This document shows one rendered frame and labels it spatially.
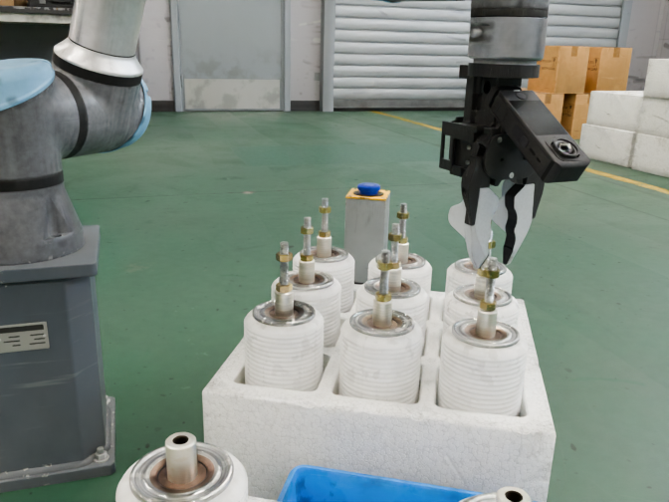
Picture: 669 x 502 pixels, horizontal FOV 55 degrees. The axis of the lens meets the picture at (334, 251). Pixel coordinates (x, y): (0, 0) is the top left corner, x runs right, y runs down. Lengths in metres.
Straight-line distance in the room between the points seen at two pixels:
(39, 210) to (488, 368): 0.56
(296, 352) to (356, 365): 0.07
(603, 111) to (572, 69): 0.85
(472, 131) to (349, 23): 5.33
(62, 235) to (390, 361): 0.43
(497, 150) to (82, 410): 0.62
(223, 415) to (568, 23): 6.54
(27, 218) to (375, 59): 5.38
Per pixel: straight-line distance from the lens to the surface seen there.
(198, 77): 5.77
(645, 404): 1.23
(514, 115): 0.66
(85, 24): 0.92
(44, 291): 0.86
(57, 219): 0.88
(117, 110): 0.94
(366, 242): 1.12
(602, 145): 3.82
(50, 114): 0.86
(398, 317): 0.77
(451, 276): 0.96
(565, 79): 4.62
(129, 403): 1.12
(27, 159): 0.85
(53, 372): 0.90
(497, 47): 0.67
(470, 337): 0.74
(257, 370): 0.77
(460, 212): 0.72
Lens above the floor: 0.56
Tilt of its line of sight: 18 degrees down
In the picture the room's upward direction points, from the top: 1 degrees clockwise
